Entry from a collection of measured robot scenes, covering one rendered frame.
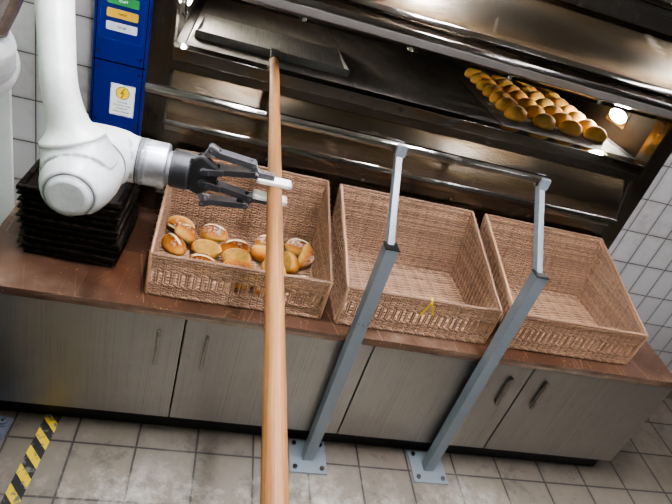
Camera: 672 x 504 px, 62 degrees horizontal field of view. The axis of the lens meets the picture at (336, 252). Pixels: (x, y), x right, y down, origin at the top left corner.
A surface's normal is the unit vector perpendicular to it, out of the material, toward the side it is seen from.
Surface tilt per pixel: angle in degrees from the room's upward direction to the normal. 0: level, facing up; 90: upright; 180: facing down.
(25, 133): 90
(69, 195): 90
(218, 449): 0
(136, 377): 90
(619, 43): 70
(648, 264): 90
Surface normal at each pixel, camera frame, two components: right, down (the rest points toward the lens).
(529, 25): 0.19, 0.25
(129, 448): 0.28, -0.81
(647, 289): 0.11, 0.56
